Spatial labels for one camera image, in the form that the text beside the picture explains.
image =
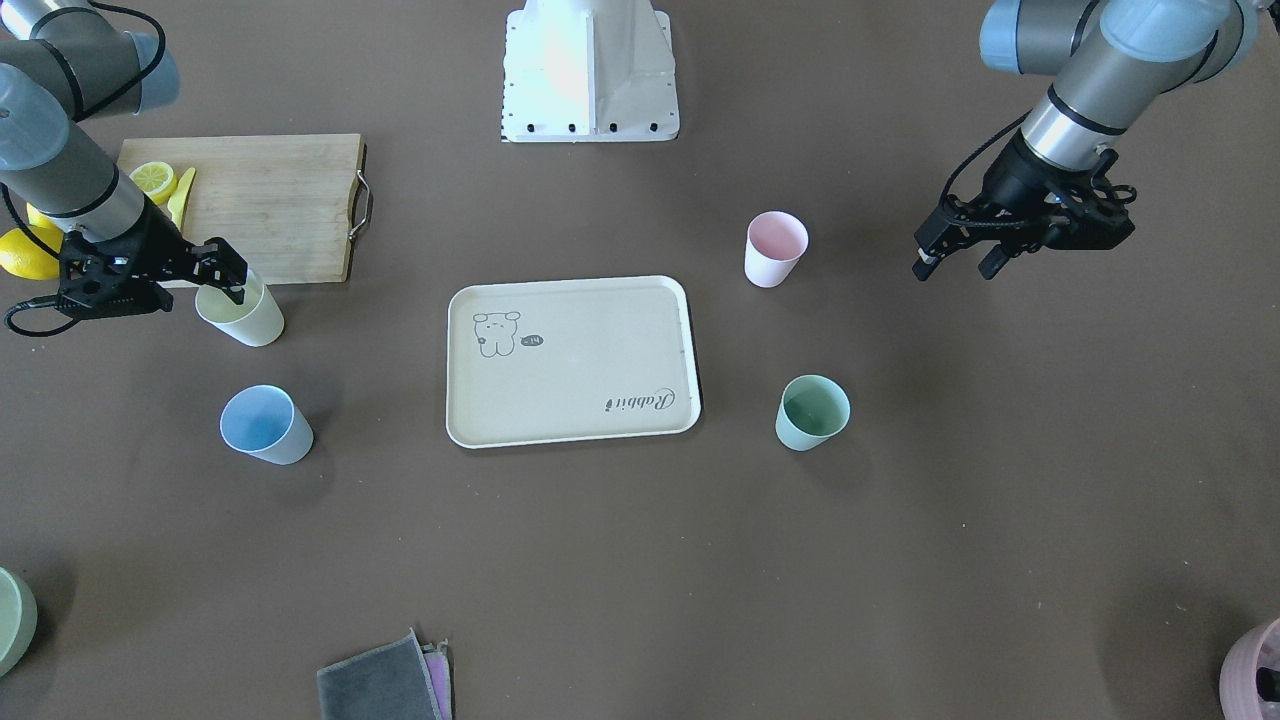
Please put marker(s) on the yellow plastic knife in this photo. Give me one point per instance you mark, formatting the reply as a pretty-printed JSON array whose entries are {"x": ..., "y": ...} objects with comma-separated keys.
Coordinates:
[{"x": 177, "y": 203}]

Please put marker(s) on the cream yellow cup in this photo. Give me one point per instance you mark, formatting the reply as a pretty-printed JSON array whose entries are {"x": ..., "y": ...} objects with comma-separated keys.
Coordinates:
[{"x": 256, "y": 322}]

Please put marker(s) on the lemon half slice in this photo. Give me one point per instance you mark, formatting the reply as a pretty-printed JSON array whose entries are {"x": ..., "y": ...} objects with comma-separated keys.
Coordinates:
[{"x": 156, "y": 179}]

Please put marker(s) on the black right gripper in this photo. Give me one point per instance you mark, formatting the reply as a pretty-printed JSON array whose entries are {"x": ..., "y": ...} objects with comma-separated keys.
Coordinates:
[{"x": 143, "y": 243}]

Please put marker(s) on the cream rabbit tray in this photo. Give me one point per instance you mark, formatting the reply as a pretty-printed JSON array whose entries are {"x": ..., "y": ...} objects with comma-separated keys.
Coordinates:
[{"x": 564, "y": 361}]

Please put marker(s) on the green cup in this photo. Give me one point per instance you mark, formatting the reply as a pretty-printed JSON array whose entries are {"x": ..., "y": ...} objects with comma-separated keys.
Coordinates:
[{"x": 813, "y": 408}]

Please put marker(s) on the grey folded cloth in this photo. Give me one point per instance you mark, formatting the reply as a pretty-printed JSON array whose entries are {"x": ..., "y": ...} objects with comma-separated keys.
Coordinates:
[{"x": 389, "y": 682}]

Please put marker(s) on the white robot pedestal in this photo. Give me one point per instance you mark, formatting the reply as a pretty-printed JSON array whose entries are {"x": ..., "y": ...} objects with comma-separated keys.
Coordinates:
[{"x": 589, "y": 72}]

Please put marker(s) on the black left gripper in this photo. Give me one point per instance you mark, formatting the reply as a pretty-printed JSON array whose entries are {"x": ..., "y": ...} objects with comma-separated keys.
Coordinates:
[{"x": 1018, "y": 180}]

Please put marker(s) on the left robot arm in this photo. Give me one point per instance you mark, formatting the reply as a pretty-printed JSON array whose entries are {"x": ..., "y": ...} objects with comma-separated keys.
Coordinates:
[{"x": 1108, "y": 61}]

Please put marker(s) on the whole yellow lemon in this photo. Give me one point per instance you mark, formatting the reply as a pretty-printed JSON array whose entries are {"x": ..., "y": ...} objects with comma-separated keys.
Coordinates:
[
  {"x": 25, "y": 259},
  {"x": 37, "y": 219}
]

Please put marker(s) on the purple cloth under grey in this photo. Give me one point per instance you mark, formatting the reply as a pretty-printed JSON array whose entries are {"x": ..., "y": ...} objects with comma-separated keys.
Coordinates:
[{"x": 438, "y": 668}]

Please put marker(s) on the blue cup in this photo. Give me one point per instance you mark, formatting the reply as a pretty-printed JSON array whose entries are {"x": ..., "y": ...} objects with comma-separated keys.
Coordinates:
[{"x": 264, "y": 422}]

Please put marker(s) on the green bowl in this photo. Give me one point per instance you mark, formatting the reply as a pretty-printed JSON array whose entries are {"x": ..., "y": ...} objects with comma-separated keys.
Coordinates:
[{"x": 19, "y": 616}]

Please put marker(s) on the pink cup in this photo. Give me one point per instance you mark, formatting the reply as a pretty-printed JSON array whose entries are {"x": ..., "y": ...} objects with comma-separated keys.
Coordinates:
[{"x": 775, "y": 241}]

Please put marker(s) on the pink bowl with ice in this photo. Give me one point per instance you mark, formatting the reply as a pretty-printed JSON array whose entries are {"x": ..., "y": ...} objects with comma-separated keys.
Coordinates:
[{"x": 1248, "y": 676}]

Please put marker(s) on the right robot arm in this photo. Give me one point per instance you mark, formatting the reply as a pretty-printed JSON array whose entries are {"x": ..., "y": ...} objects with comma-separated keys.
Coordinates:
[{"x": 65, "y": 63}]

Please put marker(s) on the wooden cutting board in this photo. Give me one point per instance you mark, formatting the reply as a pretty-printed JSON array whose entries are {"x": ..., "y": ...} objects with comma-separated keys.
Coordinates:
[{"x": 286, "y": 203}]

